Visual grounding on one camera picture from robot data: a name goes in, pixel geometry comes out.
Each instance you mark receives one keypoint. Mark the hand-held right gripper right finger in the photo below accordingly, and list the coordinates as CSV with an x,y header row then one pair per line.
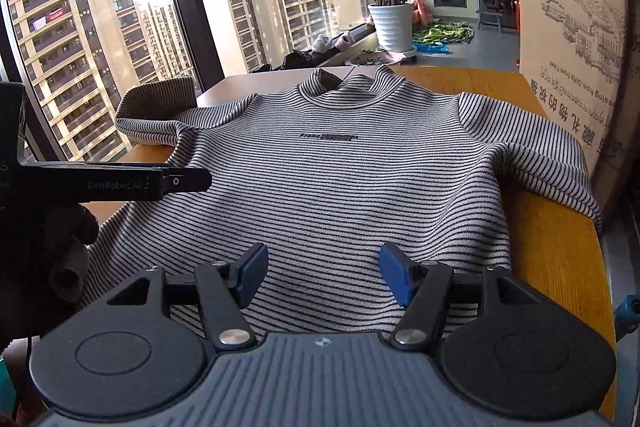
x,y
395,272

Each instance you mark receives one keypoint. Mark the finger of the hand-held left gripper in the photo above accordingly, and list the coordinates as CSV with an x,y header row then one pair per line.
x,y
187,181

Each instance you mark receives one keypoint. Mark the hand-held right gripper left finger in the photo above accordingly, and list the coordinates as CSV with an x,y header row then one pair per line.
x,y
252,267

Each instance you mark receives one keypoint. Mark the striped sweater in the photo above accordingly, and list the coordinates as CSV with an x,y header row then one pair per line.
x,y
325,187

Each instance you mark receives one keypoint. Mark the person's left hand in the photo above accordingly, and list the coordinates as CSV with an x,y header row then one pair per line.
x,y
30,257

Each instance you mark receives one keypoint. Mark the black shoe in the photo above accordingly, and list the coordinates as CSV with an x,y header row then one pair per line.
x,y
260,68
296,59

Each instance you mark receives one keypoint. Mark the white shoe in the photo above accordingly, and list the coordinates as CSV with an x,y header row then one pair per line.
x,y
321,43

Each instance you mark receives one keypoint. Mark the pink shoe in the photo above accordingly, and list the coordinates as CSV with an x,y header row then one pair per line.
x,y
345,41

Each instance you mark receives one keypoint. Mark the pink basin with vegetables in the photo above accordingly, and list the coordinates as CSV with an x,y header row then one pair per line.
x,y
372,58

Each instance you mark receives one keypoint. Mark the blue plastic bag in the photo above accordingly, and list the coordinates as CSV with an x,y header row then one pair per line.
x,y
432,49

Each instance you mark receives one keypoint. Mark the pile of green vegetables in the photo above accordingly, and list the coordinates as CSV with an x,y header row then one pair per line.
x,y
442,32

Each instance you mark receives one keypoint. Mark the white ribbed plant pot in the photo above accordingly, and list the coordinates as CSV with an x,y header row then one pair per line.
x,y
392,27

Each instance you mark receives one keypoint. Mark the orange plastic bag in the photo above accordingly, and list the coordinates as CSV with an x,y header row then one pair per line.
x,y
421,11

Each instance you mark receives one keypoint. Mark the large printed cardboard box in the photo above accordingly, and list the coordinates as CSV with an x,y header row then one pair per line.
x,y
565,57

